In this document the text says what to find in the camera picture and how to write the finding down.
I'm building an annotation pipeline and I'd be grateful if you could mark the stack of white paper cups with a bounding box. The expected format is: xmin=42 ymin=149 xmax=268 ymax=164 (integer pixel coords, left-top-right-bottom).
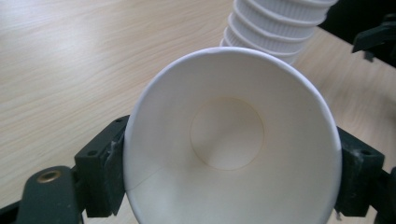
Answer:
xmin=219 ymin=0 xmax=339 ymax=65

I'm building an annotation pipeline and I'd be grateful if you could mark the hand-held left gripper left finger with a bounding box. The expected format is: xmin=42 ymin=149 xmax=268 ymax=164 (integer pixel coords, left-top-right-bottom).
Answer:
xmin=74 ymin=114 xmax=131 ymax=218

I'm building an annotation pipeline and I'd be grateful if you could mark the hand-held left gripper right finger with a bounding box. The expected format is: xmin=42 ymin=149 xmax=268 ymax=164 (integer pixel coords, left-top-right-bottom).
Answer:
xmin=333 ymin=125 xmax=386 ymax=218

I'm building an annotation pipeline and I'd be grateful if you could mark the blue printed paper cup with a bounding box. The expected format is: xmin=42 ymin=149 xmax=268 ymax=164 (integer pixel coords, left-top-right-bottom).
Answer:
xmin=122 ymin=46 xmax=343 ymax=224

